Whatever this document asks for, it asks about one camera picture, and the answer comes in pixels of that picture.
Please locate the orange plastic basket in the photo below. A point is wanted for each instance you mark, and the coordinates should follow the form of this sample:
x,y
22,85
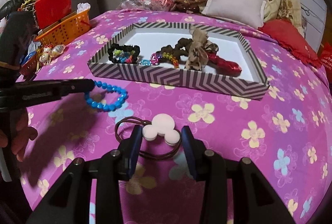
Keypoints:
x,y
66,31

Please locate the striped black white box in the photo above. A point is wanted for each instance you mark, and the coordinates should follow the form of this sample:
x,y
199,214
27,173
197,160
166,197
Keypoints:
x,y
252,83

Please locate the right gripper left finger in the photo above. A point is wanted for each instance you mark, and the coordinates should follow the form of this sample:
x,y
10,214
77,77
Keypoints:
x,y
67,201

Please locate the red paper bag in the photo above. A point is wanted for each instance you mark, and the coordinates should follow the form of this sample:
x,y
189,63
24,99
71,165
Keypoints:
x,y
48,12

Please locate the small red basket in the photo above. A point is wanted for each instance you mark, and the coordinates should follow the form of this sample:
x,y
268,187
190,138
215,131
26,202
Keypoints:
x,y
30,67

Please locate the brown leopard scrunchie bow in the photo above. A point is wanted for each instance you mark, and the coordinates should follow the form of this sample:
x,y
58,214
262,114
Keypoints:
x,y
194,48

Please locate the red ruffled cushion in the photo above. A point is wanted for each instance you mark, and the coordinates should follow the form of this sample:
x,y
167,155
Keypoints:
x,y
290,39

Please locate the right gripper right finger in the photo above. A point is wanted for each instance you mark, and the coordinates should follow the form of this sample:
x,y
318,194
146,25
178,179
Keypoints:
x,y
254,199

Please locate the red shopping bag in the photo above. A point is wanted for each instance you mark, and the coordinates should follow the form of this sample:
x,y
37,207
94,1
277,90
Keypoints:
x,y
325,56

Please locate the red satin bow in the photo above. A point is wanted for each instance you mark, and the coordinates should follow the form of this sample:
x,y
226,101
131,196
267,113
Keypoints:
x,y
229,68

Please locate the white tissue paper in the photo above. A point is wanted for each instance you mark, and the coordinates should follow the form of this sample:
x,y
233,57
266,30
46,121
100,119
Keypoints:
x,y
81,7

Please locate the grey white pillow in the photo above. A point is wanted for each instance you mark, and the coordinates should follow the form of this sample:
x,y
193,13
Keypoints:
x,y
249,12

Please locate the brown tie pink mouse charm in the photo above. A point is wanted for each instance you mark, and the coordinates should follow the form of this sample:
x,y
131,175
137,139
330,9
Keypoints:
x,y
162,125

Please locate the clear plastic bag of items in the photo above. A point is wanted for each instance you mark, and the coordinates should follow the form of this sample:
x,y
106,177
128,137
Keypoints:
x,y
150,5

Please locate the person left hand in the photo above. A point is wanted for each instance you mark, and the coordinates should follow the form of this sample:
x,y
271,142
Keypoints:
x,y
24,134

